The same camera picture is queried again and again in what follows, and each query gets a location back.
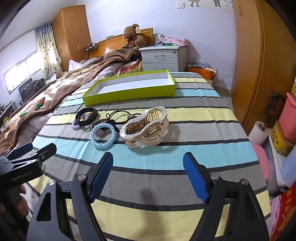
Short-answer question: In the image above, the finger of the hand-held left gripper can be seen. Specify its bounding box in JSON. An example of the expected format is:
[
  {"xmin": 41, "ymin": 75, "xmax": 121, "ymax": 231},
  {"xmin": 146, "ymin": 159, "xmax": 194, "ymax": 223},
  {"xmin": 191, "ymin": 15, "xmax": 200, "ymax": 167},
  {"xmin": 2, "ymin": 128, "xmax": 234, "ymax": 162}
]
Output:
[
  {"xmin": 5, "ymin": 142, "xmax": 33, "ymax": 161},
  {"xmin": 5, "ymin": 143, "xmax": 57, "ymax": 166}
]

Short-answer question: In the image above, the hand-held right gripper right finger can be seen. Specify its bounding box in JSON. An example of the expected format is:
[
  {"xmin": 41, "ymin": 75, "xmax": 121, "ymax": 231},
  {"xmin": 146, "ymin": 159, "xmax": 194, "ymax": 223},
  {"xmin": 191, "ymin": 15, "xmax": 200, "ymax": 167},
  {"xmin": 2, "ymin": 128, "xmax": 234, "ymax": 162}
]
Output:
[{"xmin": 183, "ymin": 152, "xmax": 270, "ymax": 241}]

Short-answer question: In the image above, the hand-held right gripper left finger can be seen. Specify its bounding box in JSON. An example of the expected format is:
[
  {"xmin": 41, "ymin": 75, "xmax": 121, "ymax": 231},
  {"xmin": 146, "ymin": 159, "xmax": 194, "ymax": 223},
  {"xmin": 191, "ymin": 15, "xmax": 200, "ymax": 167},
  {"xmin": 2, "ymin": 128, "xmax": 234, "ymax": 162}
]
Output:
[{"xmin": 26, "ymin": 152, "xmax": 114, "ymax": 241}]

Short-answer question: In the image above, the blue spiral hair tie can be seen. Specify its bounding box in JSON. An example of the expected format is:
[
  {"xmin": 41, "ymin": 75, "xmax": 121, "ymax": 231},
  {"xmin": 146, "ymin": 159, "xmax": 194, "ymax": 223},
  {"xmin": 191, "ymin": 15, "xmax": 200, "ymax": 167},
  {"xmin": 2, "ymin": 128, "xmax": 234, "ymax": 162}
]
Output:
[{"xmin": 90, "ymin": 122, "xmax": 118, "ymax": 152}]

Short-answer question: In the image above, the purple spiral hair tie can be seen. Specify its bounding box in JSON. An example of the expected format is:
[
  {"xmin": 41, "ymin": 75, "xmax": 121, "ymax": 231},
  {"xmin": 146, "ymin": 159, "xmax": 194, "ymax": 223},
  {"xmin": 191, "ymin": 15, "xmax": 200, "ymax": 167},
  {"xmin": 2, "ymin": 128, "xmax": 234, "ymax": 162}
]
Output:
[{"xmin": 72, "ymin": 114, "xmax": 90, "ymax": 131}]

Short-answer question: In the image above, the black wristband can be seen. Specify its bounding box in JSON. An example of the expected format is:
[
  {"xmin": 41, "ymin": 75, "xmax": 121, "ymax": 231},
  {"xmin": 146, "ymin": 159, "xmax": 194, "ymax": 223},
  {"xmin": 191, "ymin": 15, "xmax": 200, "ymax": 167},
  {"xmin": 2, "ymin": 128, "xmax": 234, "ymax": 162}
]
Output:
[{"xmin": 76, "ymin": 108, "xmax": 98, "ymax": 127}]

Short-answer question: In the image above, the clear hair claw clip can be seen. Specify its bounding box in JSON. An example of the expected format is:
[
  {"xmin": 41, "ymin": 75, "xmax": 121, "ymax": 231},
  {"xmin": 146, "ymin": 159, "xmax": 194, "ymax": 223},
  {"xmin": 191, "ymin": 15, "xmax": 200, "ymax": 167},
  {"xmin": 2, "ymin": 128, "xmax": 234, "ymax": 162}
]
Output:
[{"xmin": 119, "ymin": 106, "xmax": 170, "ymax": 148}]

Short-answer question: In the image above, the black cord with bead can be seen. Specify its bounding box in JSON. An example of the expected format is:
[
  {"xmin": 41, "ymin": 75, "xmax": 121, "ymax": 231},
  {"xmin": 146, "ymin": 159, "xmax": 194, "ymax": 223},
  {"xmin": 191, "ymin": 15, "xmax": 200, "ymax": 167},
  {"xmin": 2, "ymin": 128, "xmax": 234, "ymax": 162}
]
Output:
[{"xmin": 105, "ymin": 110, "xmax": 131, "ymax": 125}]

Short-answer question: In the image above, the brown beaded hair clip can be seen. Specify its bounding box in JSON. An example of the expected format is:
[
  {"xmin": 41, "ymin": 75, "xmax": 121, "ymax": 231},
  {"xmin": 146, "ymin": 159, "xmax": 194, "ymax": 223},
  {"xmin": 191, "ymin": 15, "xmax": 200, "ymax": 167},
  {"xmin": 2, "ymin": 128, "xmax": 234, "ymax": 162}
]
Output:
[{"xmin": 127, "ymin": 112, "xmax": 143, "ymax": 121}]

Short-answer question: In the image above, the green cardboard box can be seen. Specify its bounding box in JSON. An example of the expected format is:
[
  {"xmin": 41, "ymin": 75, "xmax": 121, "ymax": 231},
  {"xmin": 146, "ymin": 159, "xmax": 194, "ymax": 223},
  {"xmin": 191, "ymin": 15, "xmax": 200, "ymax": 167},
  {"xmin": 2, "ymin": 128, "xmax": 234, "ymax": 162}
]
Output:
[{"xmin": 82, "ymin": 70, "xmax": 176, "ymax": 106}]

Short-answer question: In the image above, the person's left hand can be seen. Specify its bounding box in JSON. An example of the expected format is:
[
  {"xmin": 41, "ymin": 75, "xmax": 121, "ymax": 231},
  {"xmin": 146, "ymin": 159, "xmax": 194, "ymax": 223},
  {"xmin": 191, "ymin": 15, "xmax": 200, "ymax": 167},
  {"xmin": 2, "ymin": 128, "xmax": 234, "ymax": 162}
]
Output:
[{"xmin": 0, "ymin": 184, "xmax": 30, "ymax": 217}]

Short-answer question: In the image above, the striped bedsheet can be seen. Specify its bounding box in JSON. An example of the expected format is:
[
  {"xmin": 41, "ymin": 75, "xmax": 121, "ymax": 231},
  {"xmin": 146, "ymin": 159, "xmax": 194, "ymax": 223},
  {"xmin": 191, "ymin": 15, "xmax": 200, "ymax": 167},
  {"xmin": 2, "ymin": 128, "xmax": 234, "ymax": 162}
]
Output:
[{"xmin": 26, "ymin": 72, "xmax": 271, "ymax": 241}]

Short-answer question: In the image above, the pink plastic stool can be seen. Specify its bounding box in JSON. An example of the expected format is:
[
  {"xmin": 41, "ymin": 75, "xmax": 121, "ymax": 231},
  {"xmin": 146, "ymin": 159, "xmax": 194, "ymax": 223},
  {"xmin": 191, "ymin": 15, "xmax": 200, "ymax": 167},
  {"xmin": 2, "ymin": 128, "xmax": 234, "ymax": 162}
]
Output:
[{"xmin": 252, "ymin": 144, "xmax": 270, "ymax": 184}]

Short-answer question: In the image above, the window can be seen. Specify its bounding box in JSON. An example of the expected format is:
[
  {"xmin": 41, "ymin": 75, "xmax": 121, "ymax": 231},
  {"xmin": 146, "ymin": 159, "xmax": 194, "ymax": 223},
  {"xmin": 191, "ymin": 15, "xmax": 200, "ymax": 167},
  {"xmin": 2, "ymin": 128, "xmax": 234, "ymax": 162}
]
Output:
[{"xmin": 3, "ymin": 50, "xmax": 45, "ymax": 95}]

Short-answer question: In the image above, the white paper roll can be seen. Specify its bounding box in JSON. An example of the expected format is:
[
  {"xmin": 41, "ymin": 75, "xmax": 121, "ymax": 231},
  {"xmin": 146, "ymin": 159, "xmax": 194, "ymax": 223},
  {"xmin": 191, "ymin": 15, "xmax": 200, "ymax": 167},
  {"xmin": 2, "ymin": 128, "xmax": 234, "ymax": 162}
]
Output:
[{"xmin": 248, "ymin": 120, "xmax": 270, "ymax": 146}]

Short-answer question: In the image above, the brown blanket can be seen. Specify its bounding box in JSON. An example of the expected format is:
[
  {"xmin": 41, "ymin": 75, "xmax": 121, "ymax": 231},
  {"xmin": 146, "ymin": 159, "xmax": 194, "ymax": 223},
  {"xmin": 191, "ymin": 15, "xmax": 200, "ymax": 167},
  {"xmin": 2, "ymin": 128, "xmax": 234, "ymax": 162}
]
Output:
[{"xmin": 0, "ymin": 50, "xmax": 139, "ymax": 154}]

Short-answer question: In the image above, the yellow printed box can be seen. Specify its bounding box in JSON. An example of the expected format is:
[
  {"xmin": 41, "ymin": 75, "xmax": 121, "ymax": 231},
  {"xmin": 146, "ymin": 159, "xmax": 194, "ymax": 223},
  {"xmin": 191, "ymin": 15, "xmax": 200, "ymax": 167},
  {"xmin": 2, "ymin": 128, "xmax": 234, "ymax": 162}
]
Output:
[{"xmin": 269, "ymin": 120, "xmax": 295, "ymax": 156}]

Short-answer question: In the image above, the red printed box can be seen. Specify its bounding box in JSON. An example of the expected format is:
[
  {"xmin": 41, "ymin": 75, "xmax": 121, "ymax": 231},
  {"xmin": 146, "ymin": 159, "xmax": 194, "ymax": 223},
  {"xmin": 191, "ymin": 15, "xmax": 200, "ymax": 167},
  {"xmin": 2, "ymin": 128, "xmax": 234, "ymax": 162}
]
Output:
[{"xmin": 269, "ymin": 185, "xmax": 296, "ymax": 241}]

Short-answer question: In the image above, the patterned curtain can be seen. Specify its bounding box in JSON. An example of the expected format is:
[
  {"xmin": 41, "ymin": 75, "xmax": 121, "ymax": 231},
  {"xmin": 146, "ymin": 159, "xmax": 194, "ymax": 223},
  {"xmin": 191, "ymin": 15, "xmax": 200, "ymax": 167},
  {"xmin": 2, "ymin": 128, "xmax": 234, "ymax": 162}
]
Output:
[{"xmin": 34, "ymin": 22, "xmax": 63, "ymax": 80}]

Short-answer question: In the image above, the orange box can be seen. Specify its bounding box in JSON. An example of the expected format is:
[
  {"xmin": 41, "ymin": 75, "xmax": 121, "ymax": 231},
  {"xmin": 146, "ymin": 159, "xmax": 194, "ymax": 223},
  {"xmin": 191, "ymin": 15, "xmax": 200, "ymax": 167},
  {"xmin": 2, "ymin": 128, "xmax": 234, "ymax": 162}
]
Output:
[{"xmin": 187, "ymin": 61, "xmax": 219, "ymax": 82}]

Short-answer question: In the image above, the red and gold pillow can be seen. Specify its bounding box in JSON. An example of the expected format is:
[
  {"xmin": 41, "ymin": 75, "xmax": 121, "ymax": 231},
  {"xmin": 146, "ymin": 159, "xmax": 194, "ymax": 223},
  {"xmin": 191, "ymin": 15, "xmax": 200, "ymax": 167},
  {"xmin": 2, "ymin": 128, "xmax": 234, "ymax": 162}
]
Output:
[{"xmin": 117, "ymin": 59, "xmax": 144, "ymax": 76}]

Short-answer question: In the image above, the tall wooden wardrobe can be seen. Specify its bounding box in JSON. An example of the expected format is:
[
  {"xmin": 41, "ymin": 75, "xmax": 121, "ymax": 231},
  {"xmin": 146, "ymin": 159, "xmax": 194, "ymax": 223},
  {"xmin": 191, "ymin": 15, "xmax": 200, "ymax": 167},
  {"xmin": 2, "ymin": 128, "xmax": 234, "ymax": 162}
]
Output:
[{"xmin": 51, "ymin": 5, "xmax": 92, "ymax": 72}]

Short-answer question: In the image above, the wooden headboard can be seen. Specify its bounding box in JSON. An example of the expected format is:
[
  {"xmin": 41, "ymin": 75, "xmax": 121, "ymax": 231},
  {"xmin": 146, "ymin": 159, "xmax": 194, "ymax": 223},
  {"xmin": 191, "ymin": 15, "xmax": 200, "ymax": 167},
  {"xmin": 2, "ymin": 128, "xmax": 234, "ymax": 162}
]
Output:
[{"xmin": 89, "ymin": 28, "xmax": 154, "ymax": 60}]

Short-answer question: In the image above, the grey nightstand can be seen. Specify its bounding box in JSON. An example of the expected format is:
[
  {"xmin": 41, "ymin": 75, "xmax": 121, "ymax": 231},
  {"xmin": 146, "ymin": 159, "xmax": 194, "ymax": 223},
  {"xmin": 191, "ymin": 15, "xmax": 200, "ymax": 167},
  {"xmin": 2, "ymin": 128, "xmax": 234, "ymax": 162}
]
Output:
[{"xmin": 139, "ymin": 44, "xmax": 188, "ymax": 72}]

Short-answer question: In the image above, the large wooden wardrobe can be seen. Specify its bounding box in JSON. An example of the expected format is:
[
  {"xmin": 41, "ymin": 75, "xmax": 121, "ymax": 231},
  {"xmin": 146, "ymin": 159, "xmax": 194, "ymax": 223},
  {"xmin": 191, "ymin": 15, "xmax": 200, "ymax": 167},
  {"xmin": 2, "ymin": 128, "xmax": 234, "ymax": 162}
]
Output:
[{"xmin": 231, "ymin": 0, "xmax": 296, "ymax": 135}]

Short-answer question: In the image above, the pink floral box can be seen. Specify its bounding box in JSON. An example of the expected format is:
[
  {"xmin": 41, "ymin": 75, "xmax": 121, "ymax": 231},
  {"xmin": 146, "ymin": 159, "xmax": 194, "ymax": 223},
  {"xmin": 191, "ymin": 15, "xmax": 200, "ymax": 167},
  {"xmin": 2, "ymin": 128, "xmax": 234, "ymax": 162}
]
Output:
[{"xmin": 163, "ymin": 37, "xmax": 190, "ymax": 46}]

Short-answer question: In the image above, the brown teddy bear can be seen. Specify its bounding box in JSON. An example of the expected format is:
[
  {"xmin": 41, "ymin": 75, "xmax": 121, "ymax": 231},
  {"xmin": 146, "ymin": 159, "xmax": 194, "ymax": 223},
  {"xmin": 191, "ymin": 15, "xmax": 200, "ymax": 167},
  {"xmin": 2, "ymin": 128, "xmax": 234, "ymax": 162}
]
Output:
[{"xmin": 121, "ymin": 23, "xmax": 149, "ymax": 56}]

